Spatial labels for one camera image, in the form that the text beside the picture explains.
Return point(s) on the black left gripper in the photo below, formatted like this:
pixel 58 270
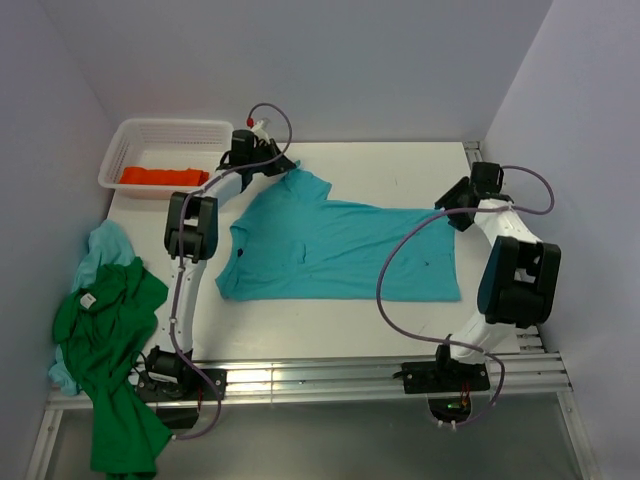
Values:
pixel 280 165

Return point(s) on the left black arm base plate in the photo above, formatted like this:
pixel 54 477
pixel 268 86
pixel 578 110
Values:
pixel 179 404

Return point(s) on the light aqua t-shirt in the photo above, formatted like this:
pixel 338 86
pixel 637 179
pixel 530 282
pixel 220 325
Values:
pixel 107 244

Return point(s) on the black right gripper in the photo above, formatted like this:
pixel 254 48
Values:
pixel 450 200

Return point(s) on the aluminium extrusion frame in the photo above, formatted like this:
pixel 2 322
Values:
pixel 310 393

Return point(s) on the orange rolled t-shirt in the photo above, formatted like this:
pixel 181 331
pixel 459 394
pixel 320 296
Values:
pixel 163 177

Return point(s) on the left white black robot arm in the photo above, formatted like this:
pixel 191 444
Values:
pixel 191 239

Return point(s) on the green t-shirt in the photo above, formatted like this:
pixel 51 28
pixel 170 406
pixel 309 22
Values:
pixel 101 329

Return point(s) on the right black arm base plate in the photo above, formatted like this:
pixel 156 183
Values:
pixel 432 377

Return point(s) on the teal t-shirt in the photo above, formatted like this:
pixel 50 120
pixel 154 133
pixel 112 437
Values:
pixel 294 242

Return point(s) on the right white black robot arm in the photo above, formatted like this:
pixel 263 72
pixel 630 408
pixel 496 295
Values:
pixel 518 285

